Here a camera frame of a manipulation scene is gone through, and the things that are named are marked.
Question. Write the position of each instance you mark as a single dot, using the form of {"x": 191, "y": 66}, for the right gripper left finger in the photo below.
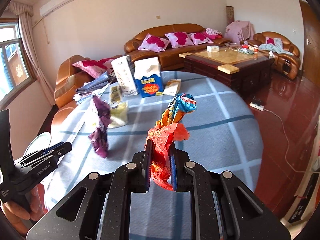
{"x": 99, "y": 206}

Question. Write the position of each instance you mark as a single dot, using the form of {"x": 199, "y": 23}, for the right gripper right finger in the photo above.
{"x": 221, "y": 205}

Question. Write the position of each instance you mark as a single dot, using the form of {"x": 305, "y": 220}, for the purple foil wrapper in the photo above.
{"x": 98, "y": 137}

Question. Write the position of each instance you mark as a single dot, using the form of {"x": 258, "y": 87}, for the red plastic bag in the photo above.
{"x": 166, "y": 131}

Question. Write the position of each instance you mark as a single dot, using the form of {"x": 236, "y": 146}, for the mint green trash bin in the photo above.
{"x": 41, "y": 142}

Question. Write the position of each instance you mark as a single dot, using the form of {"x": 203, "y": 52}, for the person's left hand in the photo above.
{"x": 16, "y": 214}

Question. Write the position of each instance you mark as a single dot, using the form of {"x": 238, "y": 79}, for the grey plaid tablecloth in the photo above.
{"x": 224, "y": 135}

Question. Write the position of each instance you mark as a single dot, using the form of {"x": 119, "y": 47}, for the pale yellow snack packet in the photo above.
{"x": 119, "y": 115}

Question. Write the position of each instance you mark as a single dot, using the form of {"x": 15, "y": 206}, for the white power strip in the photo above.
{"x": 256, "y": 104}

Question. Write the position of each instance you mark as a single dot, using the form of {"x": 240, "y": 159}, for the brown leather chaise sofa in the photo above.
{"x": 69, "y": 79}

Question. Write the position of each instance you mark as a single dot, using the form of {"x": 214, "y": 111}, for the folded blue plaid cloths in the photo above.
{"x": 90, "y": 88}

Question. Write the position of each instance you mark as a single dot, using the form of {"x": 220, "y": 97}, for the patterned snack packet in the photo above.
{"x": 115, "y": 95}

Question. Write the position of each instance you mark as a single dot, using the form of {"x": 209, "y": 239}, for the small beige drink box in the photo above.
{"x": 172, "y": 87}

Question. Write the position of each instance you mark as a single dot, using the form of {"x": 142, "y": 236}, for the pink floral pillow on chaise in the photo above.
{"x": 95, "y": 68}

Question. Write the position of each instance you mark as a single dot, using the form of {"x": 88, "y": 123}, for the dark wood coffee table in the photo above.
{"x": 243, "y": 73}

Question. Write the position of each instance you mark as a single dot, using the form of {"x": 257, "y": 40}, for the tall white paper carton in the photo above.
{"x": 124, "y": 69}

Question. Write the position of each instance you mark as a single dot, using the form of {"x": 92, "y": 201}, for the brown leather armchair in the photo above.
{"x": 286, "y": 54}

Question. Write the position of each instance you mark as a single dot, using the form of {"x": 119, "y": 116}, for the brown leather three-seat sofa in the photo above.
{"x": 168, "y": 59}

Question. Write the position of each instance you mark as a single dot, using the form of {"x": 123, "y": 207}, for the white tissue box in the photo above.
{"x": 213, "y": 49}

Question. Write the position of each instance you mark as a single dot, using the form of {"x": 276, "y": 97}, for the brown wooden door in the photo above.
{"x": 310, "y": 65}

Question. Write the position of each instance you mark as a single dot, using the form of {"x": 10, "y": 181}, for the beige window curtain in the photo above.
{"x": 24, "y": 13}

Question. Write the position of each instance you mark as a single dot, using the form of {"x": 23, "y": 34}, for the light cloth on armchair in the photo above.
{"x": 275, "y": 45}

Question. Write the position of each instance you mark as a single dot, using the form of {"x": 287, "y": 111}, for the pink floral pillow right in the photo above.
{"x": 199, "y": 38}

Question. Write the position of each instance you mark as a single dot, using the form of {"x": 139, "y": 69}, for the pink folded blanket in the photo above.
{"x": 212, "y": 34}

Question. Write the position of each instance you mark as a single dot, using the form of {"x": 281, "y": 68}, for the pink floral pillow middle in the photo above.
{"x": 179, "y": 39}

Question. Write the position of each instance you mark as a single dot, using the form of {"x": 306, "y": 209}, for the pink floral pillow left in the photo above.
{"x": 154, "y": 43}

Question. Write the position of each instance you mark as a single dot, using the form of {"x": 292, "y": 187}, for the pink cloth covered object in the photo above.
{"x": 238, "y": 31}

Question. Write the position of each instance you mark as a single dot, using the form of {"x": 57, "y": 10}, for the window with wooden frame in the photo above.
{"x": 16, "y": 71}

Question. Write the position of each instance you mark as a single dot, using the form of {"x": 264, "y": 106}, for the white wall air conditioner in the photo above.
{"x": 52, "y": 6}

